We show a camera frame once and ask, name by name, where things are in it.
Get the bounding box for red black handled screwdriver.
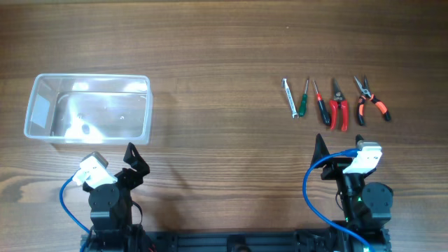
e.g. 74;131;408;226
313;80;331;126

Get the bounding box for red handled snips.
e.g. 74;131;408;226
330;78;349;132

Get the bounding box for green handled screwdriver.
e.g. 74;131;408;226
298;78;309;118

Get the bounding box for orange black needle-nose pliers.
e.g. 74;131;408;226
353;76;391;126

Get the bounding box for clear plastic container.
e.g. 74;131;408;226
24;73;153;145

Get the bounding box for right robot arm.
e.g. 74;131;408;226
302;134;393;251

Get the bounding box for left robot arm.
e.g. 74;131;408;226
73;143;157;252

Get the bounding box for small silver wrench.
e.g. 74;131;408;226
282;78;298;118

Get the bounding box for right blue cable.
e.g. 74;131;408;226
302;148;376;252

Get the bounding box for blue cable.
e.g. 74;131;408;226
302;148;376;252
59;174;92;252

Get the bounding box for left blue cable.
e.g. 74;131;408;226
59;174;92;252

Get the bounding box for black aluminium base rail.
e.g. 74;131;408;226
80;229;391;252

